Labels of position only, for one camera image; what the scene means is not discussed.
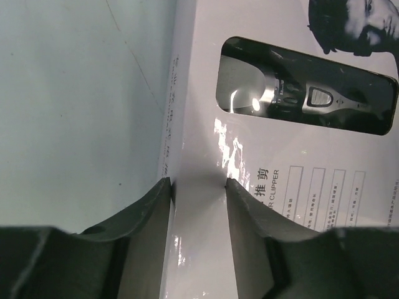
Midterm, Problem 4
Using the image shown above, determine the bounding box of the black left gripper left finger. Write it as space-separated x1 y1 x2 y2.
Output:
1 178 171 298

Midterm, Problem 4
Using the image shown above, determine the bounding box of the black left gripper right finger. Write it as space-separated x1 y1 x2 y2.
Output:
226 179 398 298

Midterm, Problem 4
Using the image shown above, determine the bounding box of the white box with black tray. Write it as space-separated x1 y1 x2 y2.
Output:
158 1 398 298

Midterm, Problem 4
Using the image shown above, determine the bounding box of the silver black hair clipper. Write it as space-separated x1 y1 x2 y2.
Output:
216 37 398 135

